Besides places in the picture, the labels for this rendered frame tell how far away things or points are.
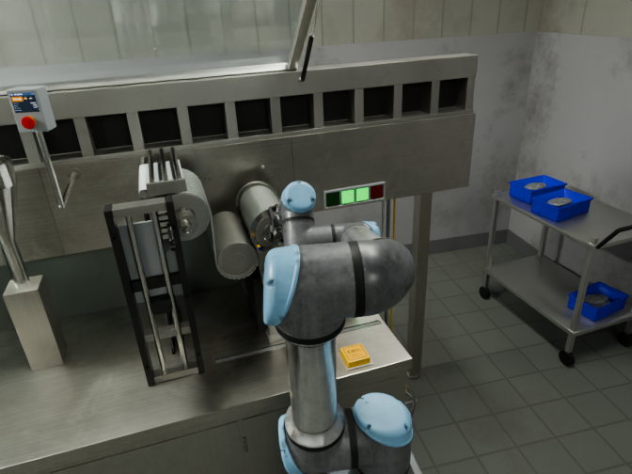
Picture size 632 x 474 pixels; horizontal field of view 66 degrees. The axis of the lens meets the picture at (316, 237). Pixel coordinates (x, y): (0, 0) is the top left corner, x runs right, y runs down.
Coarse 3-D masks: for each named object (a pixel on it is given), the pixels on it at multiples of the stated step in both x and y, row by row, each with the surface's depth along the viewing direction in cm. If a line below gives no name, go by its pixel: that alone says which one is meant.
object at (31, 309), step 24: (0, 192) 122; (0, 216) 125; (0, 240) 130; (24, 264) 137; (24, 288) 137; (24, 312) 138; (48, 312) 142; (24, 336) 140; (48, 336) 143; (48, 360) 146
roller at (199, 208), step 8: (176, 200) 132; (184, 200) 133; (192, 200) 134; (200, 200) 135; (176, 208) 133; (192, 208) 135; (200, 208) 135; (200, 216) 136; (208, 216) 137; (200, 224) 137; (208, 224) 138; (200, 232) 138; (184, 240) 138
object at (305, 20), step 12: (312, 0) 133; (312, 12) 138; (300, 24) 141; (300, 36) 146; (312, 36) 145; (300, 48) 152; (216, 72) 155; (228, 72) 156; (240, 72) 157; (252, 72) 158; (84, 84) 145; (96, 84) 146; (108, 84) 147; (120, 84) 148; (132, 84) 149
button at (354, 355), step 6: (342, 348) 145; (348, 348) 145; (354, 348) 145; (360, 348) 145; (342, 354) 143; (348, 354) 143; (354, 354) 143; (360, 354) 142; (366, 354) 142; (348, 360) 140; (354, 360) 140; (360, 360) 141; (366, 360) 141; (348, 366) 140; (354, 366) 141
